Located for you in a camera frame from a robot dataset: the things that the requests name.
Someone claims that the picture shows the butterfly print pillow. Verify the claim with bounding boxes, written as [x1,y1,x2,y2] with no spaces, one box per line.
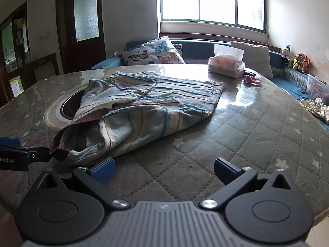
[121,36,186,66]

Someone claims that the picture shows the light blue blanket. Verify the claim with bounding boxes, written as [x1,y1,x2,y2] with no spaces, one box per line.
[91,56,123,70]

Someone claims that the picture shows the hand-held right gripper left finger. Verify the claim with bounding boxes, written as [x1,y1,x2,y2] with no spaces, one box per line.
[37,157,128,209]

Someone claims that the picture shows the dark wooden display cabinet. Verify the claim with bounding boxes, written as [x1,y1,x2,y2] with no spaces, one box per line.
[0,1,32,102]

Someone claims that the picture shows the striped blue beige clothes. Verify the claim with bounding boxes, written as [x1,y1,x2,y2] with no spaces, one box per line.
[49,71,225,166]

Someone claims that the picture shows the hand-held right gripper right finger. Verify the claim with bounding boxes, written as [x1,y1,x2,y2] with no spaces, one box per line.
[200,157,300,209]

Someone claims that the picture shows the pale yellow crumpled cloth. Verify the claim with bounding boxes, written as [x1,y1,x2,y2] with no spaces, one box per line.
[300,97,329,124]

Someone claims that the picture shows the brown bear plush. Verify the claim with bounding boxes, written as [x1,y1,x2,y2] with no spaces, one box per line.
[290,52,305,71]

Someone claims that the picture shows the clear plastic storage box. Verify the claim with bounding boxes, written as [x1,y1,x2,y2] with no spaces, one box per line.
[306,74,329,101]

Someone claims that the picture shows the grey square pillow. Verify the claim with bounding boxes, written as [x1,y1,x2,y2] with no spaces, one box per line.
[231,41,273,80]

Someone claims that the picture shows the small pink cloth toy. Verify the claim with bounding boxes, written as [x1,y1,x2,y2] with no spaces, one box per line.
[244,75,262,85]

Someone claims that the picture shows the black white cow plush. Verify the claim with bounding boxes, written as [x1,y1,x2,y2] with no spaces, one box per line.
[281,45,293,65]

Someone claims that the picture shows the blue bench sofa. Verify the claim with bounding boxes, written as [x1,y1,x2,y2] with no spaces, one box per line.
[91,32,329,132]

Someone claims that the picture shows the round built-in table burner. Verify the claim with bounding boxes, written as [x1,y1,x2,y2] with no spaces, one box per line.
[43,87,89,130]

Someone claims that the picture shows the dark door with frosted glass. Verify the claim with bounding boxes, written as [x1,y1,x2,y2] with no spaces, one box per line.
[56,0,107,75]

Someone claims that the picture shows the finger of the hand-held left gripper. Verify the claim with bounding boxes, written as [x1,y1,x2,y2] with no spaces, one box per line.
[0,136,50,163]

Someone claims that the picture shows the white tissue box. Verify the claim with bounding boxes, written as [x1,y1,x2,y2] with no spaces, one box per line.
[208,44,246,79]

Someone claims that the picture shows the green framed window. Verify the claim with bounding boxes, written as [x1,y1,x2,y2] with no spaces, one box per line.
[159,0,267,34]

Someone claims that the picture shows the low wooden sideboard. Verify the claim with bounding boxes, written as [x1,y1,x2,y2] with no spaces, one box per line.
[24,52,60,83]

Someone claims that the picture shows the yellow framed board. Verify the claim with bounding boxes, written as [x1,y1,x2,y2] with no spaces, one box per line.
[9,76,24,96]

